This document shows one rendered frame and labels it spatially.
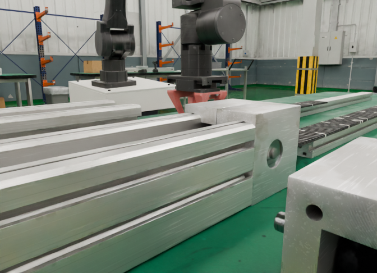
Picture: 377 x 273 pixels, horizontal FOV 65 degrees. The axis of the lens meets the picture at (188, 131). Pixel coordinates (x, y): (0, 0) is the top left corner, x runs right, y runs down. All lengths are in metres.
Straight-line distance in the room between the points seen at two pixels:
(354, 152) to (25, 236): 0.18
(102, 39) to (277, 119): 0.68
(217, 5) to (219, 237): 0.34
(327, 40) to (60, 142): 11.86
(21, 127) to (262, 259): 0.27
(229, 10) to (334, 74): 11.68
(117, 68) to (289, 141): 0.70
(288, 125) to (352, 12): 11.81
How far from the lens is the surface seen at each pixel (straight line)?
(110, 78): 0.95
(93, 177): 0.19
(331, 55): 11.91
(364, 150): 0.19
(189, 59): 0.53
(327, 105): 1.05
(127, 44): 0.94
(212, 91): 0.52
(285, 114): 0.34
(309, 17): 6.93
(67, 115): 0.38
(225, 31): 0.48
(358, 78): 11.86
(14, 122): 0.36
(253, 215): 0.30
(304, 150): 0.50
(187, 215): 0.25
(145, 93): 0.93
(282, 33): 13.17
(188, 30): 0.54
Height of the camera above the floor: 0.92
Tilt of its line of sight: 13 degrees down
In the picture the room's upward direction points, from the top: straight up
